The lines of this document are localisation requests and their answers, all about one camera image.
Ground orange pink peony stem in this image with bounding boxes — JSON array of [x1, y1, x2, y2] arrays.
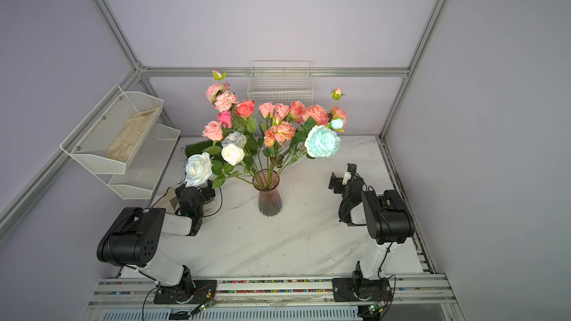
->
[[267, 87, 347, 175]]

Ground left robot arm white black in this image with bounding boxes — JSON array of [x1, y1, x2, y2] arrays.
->
[[97, 181, 217, 305]]

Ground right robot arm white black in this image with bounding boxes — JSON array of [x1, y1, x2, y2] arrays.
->
[[329, 163, 416, 301]]

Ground beige work glove on table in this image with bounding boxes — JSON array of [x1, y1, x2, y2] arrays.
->
[[153, 187, 179, 215]]

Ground large white rose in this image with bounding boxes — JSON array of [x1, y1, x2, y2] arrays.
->
[[184, 152, 213, 187]]

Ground green artificial grass mat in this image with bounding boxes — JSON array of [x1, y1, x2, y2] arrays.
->
[[184, 140, 213, 158]]

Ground mint green peony stem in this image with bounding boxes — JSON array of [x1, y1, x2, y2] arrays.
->
[[271, 115, 346, 175]]

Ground small white rose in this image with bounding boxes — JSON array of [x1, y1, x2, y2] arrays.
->
[[221, 144, 245, 166]]

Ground light pink rose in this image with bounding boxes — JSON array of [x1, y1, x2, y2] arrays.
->
[[202, 121, 224, 141]]

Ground pale blue grey rose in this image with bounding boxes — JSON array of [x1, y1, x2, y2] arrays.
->
[[222, 132, 248, 149]]

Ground white mesh two-tier shelf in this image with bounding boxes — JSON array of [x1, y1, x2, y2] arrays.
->
[[60, 86, 180, 200]]

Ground beige cloth in shelf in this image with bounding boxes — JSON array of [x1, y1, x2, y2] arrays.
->
[[105, 108, 158, 163]]

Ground red rose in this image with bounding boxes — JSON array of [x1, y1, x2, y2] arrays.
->
[[235, 100, 255, 118]]

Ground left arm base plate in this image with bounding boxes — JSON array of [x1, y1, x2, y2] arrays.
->
[[153, 279, 218, 305]]

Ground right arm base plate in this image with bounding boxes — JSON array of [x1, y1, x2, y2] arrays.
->
[[332, 278, 393, 302]]

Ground white wire wall basket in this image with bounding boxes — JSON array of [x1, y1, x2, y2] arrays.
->
[[248, 60, 314, 105]]

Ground aluminium front rail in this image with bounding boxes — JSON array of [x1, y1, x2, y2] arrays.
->
[[82, 274, 465, 320]]

